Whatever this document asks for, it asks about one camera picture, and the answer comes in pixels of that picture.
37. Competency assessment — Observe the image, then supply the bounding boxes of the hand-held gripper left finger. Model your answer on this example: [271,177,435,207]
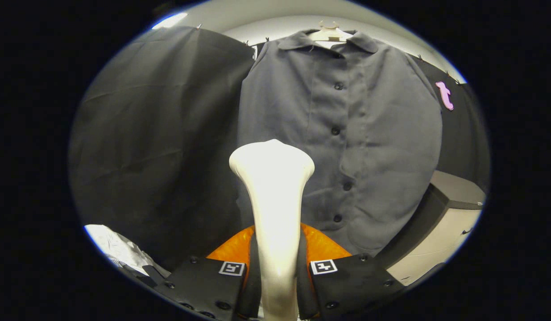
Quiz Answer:
[154,225,263,321]

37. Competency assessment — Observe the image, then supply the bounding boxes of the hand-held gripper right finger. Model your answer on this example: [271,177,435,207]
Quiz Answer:
[298,222,405,320]

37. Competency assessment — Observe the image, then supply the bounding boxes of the white garment steamer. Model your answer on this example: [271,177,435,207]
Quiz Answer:
[229,139,315,321]

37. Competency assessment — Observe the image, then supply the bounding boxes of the grey button-up shirt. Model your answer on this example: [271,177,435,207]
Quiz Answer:
[237,29,443,257]

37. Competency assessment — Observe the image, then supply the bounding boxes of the cream plastic clothes hanger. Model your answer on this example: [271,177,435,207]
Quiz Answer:
[308,21,354,44]

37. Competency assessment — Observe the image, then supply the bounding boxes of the crumpled silver sheet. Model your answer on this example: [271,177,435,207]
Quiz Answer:
[84,224,170,280]

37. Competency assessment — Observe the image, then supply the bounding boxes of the grey cabinet with drawers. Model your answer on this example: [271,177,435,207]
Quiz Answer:
[375,170,487,287]

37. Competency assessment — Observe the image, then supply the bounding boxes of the narrow ceiling light panel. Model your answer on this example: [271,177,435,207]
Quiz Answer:
[152,12,188,30]

